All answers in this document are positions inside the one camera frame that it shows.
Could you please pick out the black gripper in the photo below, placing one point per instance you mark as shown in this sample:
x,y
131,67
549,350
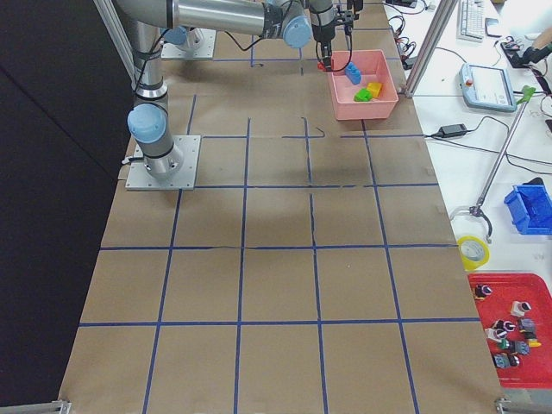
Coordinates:
x,y
323,31

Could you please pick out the blue toy block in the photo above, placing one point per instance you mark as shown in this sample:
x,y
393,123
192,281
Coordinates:
x,y
352,73

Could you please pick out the green toy block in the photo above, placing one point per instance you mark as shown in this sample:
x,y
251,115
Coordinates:
x,y
363,95

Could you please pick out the yellow toy block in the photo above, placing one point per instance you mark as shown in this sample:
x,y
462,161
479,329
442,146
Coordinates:
x,y
374,89

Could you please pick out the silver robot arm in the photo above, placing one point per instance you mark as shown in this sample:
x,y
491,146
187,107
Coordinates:
x,y
231,95
184,37

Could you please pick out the pink plastic box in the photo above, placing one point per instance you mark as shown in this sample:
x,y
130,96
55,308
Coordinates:
x,y
374,68

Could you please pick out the white keyboard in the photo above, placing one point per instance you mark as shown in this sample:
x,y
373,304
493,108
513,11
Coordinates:
x,y
470,20

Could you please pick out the black power adapter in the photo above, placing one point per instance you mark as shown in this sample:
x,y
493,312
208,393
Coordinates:
x,y
452,130

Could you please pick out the robot teach pendant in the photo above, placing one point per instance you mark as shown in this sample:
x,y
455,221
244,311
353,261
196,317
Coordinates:
x,y
487,88

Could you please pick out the blue plastic bin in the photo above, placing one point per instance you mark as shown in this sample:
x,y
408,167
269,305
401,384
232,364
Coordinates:
x,y
530,208

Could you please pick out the yellow tape roll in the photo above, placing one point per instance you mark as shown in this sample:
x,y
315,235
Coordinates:
x,y
474,252

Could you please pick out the red plastic tray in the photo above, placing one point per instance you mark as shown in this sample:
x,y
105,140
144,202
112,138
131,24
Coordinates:
x,y
515,312

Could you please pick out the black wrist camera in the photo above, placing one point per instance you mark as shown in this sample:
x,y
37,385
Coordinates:
x,y
346,19

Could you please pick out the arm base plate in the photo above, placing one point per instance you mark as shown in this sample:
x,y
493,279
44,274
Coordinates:
x,y
175,171
204,52

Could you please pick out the aluminium frame post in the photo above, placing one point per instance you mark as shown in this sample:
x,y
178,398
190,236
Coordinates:
x,y
434,33

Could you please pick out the green handled reacher grabber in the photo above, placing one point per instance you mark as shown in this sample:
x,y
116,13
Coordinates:
x,y
476,209

